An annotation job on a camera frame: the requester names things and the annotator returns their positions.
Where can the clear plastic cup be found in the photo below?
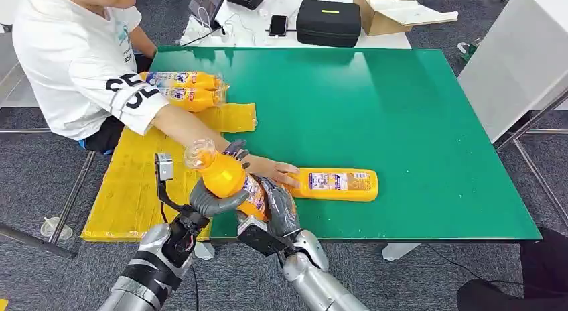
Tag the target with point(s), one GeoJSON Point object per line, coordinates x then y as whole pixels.
{"type": "Point", "coordinates": [56, 229]}

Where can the person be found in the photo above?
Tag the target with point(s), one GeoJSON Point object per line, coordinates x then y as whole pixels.
{"type": "Point", "coordinates": [66, 56]}

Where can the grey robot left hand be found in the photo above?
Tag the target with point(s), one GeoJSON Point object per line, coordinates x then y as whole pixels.
{"type": "Point", "coordinates": [208, 207]}

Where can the white background table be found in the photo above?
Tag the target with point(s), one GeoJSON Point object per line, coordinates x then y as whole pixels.
{"type": "Point", "coordinates": [250, 36]}

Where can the large white panel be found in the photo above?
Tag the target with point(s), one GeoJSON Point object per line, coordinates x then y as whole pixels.
{"type": "Point", "coordinates": [514, 60]}

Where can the white foam sheet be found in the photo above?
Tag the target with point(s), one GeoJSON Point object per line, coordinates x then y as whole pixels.
{"type": "Point", "coordinates": [413, 11]}

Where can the green table mat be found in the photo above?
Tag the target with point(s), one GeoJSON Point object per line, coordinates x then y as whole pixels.
{"type": "Point", "coordinates": [399, 122]}

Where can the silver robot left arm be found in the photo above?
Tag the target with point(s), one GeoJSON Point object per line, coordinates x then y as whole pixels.
{"type": "Point", "coordinates": [146, 264]}

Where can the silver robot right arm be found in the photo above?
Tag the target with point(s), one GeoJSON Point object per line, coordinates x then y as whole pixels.
{"type": "Point", "coordinates": [319, 287]}

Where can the white table foot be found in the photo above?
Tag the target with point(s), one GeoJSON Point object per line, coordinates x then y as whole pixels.
{"type": "Point", "coordinates": [400, 251]}
{"type": "Point", "coordinates": [204, 251]}

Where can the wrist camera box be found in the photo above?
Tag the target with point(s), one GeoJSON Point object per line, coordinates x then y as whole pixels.
{"type": "Point", "coordinates": [259, 238]}
{"type": "Point", "coordinates": [165, 167]}

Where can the black smartphone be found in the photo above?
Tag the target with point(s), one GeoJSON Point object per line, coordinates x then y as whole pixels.
{"type": "Point", "coordinates": [278, 25]}

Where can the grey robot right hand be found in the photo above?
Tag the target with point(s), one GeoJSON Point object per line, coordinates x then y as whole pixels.
{"type": "Point", "coordinates": [281, 211]}

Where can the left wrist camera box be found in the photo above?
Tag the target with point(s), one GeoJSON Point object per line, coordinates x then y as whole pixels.
{"type": "Point", "coordinates": [165, 167]}

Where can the person's right hand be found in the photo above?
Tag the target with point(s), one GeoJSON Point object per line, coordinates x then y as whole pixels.
{"type": "Point", "coordinates": [275, 169]}

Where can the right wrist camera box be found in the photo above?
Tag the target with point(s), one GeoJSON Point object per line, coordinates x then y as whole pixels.
{"type": "Point", "coordinates": [259, 238]}

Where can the open cardboard box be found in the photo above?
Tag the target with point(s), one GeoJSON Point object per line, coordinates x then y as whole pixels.
{"type": "Point", "coordinates": [378, 25]}

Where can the orange drink bottle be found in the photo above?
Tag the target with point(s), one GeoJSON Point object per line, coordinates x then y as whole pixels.
{"type": "Point", "coordinates": [195, 99]}
{"type": "Point", "coordinates": [224, 176]}
{"type": "Point", "coordinates": [195, 80]}
{"type": "Point", "coordinates": [337, 184]}

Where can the metal table leg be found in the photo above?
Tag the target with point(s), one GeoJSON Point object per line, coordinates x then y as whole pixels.
{"type": "Point", "coordinates": [73, 193]}

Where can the tablet with dark screen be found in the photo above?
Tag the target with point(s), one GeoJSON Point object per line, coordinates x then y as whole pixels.
{"type": "Point", "coordinates": [206, 2]}

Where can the metal panel frame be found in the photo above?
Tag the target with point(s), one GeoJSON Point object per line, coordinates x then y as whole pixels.
{"type": "Point", "coordinates": [532, 118]}

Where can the black zip case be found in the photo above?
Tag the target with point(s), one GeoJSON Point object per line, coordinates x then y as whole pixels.
{"type": "Point", "coordinates": [328, 22]}

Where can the yellow plastic sheet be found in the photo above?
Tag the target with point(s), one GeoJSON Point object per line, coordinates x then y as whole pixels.
{"type": "Point", "coordinates": [133, 189]}

